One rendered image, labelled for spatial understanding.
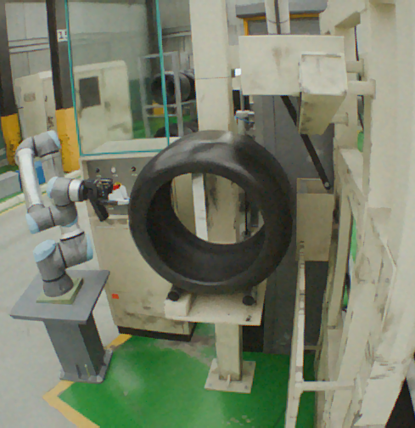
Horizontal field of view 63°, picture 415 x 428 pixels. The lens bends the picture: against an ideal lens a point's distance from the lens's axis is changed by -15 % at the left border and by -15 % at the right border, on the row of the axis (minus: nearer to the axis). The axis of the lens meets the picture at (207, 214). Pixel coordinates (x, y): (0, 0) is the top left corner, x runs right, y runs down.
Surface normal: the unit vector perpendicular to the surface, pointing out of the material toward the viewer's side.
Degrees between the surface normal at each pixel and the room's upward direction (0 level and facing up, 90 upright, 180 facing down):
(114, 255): 90
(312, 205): 90
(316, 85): 72
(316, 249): 90
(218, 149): 44
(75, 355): 90
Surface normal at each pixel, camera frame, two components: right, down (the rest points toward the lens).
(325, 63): -0.22, 0.09
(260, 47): -0.21, 0.39
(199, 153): -0.18, -0.42
